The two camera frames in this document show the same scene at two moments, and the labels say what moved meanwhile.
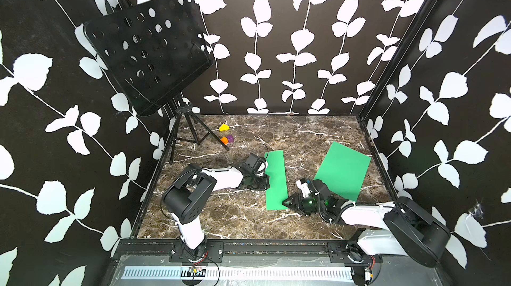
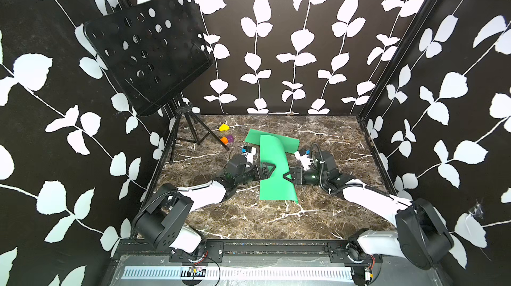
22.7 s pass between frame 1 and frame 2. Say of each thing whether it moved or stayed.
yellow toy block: stayed
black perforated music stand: stayed
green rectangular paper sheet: moved
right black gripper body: moved
